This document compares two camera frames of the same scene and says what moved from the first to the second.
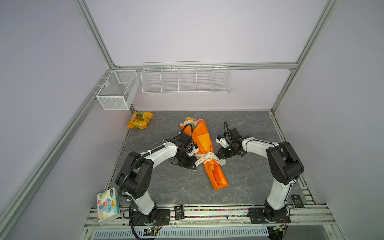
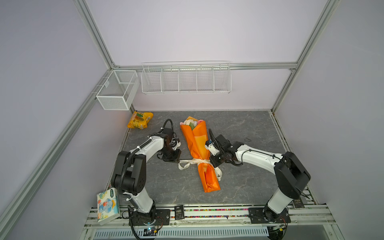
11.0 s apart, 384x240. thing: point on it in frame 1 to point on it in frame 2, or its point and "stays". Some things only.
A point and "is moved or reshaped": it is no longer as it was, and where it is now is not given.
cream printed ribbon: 201,158 is moved or reshaped
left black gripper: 190,164 to 175,158
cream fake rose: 194,123 stays
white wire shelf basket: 186,77 stays
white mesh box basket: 119,91 stays
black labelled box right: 297,201 stays
